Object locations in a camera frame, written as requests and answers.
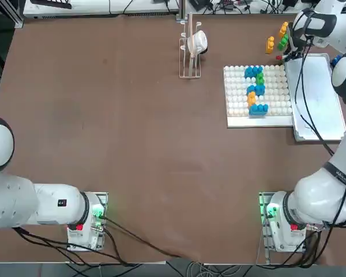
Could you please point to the upright aluminium post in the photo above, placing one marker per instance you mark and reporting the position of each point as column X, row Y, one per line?
column 182, row 7

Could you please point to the yellow two-stud block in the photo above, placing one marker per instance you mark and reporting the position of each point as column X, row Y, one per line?
column 270, row 45
column 251, row 99

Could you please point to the yellow block with dark sticker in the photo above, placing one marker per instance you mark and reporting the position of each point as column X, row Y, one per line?
column 283, row 29

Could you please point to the white side bench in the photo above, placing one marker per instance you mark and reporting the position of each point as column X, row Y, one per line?
column 103, row 8

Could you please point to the black power strip red switches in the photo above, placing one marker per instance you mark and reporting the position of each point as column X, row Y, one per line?
column 229, row 4

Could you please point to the white cup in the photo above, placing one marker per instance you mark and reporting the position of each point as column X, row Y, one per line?
column 199, row 41

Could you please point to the red-capped marker pen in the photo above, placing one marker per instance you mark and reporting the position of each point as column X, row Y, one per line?
column 278, row 58

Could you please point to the blue three-stud block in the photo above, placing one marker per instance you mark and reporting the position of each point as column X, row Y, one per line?
column 258, row 110
column 256, row 90
column 253, row 71

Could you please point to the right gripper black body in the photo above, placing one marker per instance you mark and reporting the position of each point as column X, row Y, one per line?
column 295, row 54

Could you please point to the blue whiteboard eraser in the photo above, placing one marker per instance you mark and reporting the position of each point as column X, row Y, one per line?
column 336, row 60

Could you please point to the white studded baseplate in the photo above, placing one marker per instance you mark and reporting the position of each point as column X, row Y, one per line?
column 236, row 86

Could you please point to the aluminium frame profile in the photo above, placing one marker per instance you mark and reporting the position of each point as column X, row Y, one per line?
column 13, row 14

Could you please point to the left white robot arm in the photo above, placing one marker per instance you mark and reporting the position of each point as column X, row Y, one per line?
column 11, row 202

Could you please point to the long black power strip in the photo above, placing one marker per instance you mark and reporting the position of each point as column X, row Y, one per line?
column 54, row 3

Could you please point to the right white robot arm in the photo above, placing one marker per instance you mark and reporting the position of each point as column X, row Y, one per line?
column 343, row 179

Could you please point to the green two-stud block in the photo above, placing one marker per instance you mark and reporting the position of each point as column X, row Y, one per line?
column 282, row 42
column 260, row 78

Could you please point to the whiteboard with silver frame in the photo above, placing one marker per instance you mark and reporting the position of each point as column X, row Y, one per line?
column 320, row 109

